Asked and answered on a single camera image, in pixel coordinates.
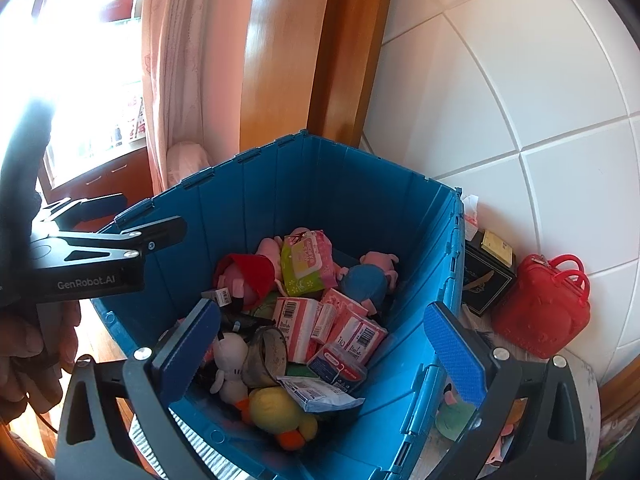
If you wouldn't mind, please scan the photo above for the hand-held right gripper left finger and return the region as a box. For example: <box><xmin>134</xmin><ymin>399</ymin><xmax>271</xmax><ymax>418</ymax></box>
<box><xmin>55</xmin><ymin>298</ymin><xmax>223</xmax><ymax>480</ymax></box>

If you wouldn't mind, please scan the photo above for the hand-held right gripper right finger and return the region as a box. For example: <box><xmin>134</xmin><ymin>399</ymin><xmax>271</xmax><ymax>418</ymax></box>
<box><xmin>422</xmin><ymin>301</ymin><xmax>588</xmax><ymax>480</ymax></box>

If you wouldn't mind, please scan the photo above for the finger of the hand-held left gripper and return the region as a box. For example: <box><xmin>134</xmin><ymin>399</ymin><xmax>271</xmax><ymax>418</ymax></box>
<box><xmin>50</xmin><ymin>216</ymin><xmax>188</xmax><ymax>262</ymax></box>
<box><xmin>35</xmin><ymin>192</ymin><xmax>126</xmax><ymax>233</ymax></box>

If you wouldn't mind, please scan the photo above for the blue plastic crate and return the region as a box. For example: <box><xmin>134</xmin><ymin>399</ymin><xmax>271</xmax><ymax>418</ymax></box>
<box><xmin>90</xmin><ymin>130</ymin><xmax>466</xmax><ymax>480</ymax></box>

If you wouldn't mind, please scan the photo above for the person's left hand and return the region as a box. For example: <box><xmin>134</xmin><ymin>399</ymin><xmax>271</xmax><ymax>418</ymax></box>
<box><xmin>0</xmin><ymin>300</ymin><xmax>83</xmax><ymax>411</ymax></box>

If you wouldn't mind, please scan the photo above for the wooden window sill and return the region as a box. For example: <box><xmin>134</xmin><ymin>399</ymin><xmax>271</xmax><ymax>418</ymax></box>
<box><xmin>42</xmin><ymin>145</ymin><xmax>156</xmax><ymax>241</ymax></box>

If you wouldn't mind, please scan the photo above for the white plush toy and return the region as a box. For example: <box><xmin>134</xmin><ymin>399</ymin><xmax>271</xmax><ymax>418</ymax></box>
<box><xmin>209</xmin><ymin>332</ymin><xmax>250</xmax><ymax>403</ymax></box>

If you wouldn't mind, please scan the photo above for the pig plush in green dress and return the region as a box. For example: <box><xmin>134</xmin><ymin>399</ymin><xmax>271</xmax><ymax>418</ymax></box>
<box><xmin>435</xmin><ymin>382</ymin><xmax>481</xmax><ymax>443</ymax></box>

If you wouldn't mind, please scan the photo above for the clear glass jar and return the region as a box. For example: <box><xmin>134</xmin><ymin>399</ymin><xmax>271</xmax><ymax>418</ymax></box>
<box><xmin>242</xmin><ymin>326</ymin><xmax>288</xmax><ymax>388</ymax></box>

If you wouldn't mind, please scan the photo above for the black gift box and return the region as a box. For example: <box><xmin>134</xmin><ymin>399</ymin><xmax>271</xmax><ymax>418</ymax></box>
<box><xmin>460</xmin><ymin>230</ymin><xmax>518</xmax><ymax>317</ymax></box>

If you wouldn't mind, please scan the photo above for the red suitcase-shaped bag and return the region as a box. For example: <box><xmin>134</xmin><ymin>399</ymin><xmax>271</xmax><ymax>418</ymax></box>
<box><xmin>490</xmin><ymin>252</ymin><xmax>592</xmax><ymax>359</ymax></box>

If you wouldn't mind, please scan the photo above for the pink white carton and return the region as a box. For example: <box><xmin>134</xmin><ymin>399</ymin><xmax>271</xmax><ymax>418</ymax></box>
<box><xmin>272</xmin><ymin>296</ymin><xmax>323</xmax><ymax>365</ymax></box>
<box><xmin>312</xmin><ymin>302</ymin><xmax>337</xmax><ymax>343</ymax></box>
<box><xmin>335</xmin><ymin>310</ymin><xmax>389</xmax><ymax>366</ymax></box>
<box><xmin>320</xmin><ymin>287</ymin><xmax>368</xmax><ymax>318</ymax></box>

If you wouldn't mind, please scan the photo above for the pig plush in red dress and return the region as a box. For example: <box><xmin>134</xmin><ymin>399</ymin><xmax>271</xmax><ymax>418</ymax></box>
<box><xmin>214</xmin><ymin>235</ymin><xmax>286</xmax><ymax>311</ymax></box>

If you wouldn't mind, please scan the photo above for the yellow duck plush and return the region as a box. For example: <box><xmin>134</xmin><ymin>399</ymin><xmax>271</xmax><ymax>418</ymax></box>
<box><xmin>235</xmin><ymin>386</ymin><xmax>318</xmax><ymax>450</ymax></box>

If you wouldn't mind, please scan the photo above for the small yellow box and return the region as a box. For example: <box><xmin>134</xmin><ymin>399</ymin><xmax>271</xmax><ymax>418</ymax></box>
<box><xmin>481</xmin><ymin>230</ymin><xmax>516</xmax><ymax>267</ymax></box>

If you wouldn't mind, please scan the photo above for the pig plush in blue shirt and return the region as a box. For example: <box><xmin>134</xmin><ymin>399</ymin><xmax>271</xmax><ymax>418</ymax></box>
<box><xmin>337</xmin><ymin>251</ymin><xmax>400</xmax><ymax>316</ymax></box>

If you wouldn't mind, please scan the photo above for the clear blue plastic box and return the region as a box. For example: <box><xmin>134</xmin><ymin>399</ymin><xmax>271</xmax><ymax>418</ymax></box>
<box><xmin>306</xmin><ymin>342</ymin><xmax>368</xmax><ymax>386</ymax></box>

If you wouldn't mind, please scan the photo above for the white barcode packet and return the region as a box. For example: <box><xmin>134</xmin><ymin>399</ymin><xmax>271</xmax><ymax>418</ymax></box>
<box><xmin>277</xmin><ymin>375</ymin><xmax>365</xmax><ymax>413</ymax></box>

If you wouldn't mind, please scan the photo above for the white pink tissue pack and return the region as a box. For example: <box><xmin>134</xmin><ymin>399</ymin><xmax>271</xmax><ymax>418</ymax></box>
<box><xmin>460</xmin><ymin>192</ymin><xmax>483</xmax><ymax>241</ymax></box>

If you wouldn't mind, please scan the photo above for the grey bed sheet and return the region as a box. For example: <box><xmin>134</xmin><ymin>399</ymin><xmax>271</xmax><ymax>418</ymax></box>
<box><xmin>115</xmin><ymin>305</ymin><xmax>603</xmax><ymax>480</ymax></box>

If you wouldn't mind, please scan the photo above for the green pink wet wipes pack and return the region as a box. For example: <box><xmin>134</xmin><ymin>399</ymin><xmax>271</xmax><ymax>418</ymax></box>
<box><xmin>279</xmin><ymin>229</ymin><xmax>341</xmax><ymax>297</ymax></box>

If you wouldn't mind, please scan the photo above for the bright window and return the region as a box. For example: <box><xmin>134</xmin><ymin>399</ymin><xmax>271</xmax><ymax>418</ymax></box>
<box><xmin>30</xmin><ymin>0</ymin><xmax>151</xmax><ymax>186</ymax></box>

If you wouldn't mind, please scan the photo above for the pink curtain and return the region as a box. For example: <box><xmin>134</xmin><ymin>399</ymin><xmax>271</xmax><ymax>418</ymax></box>
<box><xmin>140</xmin><ymin>0</ymin><xmax>261</xmax><ymax>196</ymax></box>

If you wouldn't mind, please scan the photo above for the white padded headboard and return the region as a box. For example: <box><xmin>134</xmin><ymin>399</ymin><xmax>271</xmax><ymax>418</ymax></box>
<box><xmin>360</xmin><ymin>0</ymin><xmax>640</xmax><ymax>386</ymax></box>

